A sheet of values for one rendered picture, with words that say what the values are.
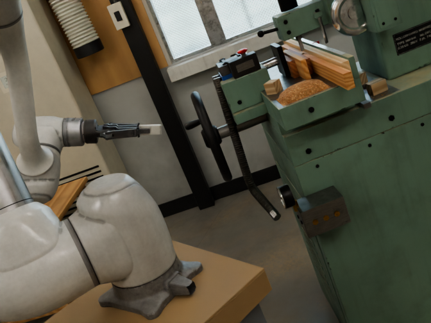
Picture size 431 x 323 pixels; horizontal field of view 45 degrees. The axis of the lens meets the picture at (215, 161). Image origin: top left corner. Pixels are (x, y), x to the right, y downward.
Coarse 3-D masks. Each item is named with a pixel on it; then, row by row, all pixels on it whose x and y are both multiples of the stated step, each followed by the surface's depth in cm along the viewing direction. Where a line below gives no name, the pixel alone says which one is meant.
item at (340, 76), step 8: (288, 48) 167; (296, 48) 162; (312, 56) 144; (312, 64) 142; (320, 64) 134; (328, 64) 130; (320, 72) 137; (328, 72) 129; (336, 72) 122; (344, 72) 118; (336, 80) 125; (344, 80) 118; (352, 80) 118
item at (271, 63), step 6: (276, 48) 146; (276, 54) 150; (282, 54) 146; (270, 60) 150; (276, 60) 150; (282, 60) 147; (270, 66) 150; (282, 66) 148; (282, 72) 152; (288, 72) 148
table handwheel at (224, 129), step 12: (192, 96) 149; (204, 108) 145; (204, 120) 143; (252, 120) 154; (264, 120) 155; (204, 132) 143; (216, 132) 153; (228, 132) 155; (216, 144) 142; (216, 156) 144; (228, 168) 148; (228, 180) 152
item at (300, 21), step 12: (312, 0) 150; (288, 12) 145; (300, 12) 144; (312, 12) 145; (324, 12) 145; (276, 24) 147; (288, 24) 145; (300, 24) 145; (312, 24) 146; (324, 24) 146; (288, 36) 146; (300, 36) 149
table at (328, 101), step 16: (288, 80) 147; (304, 80) 140; (272, 96) 138; (320, 96) 125; (336, 96) 125; (352, 96) 126; (240, 112) 146; (256, 112) 146; (272, 112) 138; (288, 112) 125; (304, 112) 126; (320, 112) 126; (288, 128) 126
